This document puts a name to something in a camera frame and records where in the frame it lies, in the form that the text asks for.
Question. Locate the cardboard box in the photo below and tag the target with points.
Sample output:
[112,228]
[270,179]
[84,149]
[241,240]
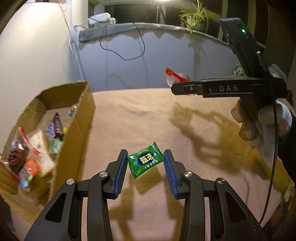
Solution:
[37,116]

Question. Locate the snack bag in box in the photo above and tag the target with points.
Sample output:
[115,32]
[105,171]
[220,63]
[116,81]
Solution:
[39,141]

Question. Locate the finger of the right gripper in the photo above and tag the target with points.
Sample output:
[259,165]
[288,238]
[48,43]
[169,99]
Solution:
[186,88]

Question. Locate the white power adapter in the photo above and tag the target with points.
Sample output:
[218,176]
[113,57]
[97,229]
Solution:
[103,18]

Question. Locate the brown Snickers bar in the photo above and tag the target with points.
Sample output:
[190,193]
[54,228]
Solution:
[55,128]

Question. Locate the gloved right hand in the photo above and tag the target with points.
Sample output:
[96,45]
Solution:
[260,133]

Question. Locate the red clear snack packet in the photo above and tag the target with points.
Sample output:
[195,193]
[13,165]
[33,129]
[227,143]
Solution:
[172,77]

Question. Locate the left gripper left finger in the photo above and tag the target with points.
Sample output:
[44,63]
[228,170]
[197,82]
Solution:
[116,171]

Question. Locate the green candy packet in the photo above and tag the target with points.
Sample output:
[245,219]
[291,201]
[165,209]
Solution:
[145,159]
[55,145]

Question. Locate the green white carton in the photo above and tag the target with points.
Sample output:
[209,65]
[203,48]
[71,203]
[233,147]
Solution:
[238,71]

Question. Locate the round brown wrapped candy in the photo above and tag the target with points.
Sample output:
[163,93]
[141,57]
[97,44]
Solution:
[72,110]

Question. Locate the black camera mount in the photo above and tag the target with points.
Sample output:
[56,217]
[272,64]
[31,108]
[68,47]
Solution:
[245,47]

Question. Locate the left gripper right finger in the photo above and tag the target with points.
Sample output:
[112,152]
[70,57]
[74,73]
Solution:
[174,173]

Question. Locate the green potted plant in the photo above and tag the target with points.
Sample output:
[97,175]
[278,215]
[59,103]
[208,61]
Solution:
[197,20]

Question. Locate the red clear chocolate cake packet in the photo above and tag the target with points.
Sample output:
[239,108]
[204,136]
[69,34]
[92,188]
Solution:
[21,159]

